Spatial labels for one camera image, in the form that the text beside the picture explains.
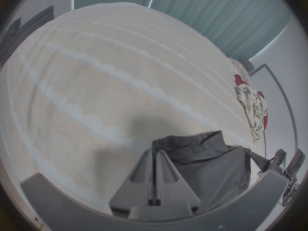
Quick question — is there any bed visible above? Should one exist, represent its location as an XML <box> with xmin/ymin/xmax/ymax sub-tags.
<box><xmin>0</xmin><ymin>1</ymin><xmax>298</xmax><ymax>212</ymax></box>

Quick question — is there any dark red garment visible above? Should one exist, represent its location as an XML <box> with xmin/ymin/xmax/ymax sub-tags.
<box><xmin>234</xmin><ymin>74</ymin><xmax>270</xmax><ymax>132</ymax></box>

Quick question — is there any white printed pyjama top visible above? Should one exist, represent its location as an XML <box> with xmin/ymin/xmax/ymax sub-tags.
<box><xmin>235</xmin><ymin>84</ymin><xmax>269</xmax><ymax>144</ymax></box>

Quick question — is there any grey bedside table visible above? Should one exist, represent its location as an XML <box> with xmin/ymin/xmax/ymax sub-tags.
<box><xmin>238</xmin><ymin>56</ymin><xmax>255</xmax><ymax>72</ymax></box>

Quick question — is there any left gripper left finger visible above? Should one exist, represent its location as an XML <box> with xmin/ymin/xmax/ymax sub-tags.
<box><xmin>109</xmin><ymin>149</ymin><xmax>155</xmax><ymax>213</ymax></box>

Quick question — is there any cream pillow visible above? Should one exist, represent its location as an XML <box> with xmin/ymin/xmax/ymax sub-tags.
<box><xmin>227</xmin><ymin>56</ymin><xmax>253</xmax><ymax>86</ymax></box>

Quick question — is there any black polo shirt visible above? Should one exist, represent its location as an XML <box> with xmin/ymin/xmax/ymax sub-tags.
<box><xmin>151</xmin><ymin>130</ymin><xmax>252</xmax><ymax>213</ymax></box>

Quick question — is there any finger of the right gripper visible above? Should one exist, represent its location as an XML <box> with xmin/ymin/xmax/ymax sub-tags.
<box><xmin>247</xmin><ymin>150</ymin><xmax>270</xmax><ymax>170</ymax></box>

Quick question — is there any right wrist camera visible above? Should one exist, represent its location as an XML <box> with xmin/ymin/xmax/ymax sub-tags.
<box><xmin>274</xmin><ymin>149</ymin><xmax>287</xmax><ymax>163</ymax></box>

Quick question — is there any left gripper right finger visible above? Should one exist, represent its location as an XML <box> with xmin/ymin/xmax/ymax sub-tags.
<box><xmin>155</xmin><ymin>150</ymin><xmax>201</xmax><ymax>213</ymax></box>

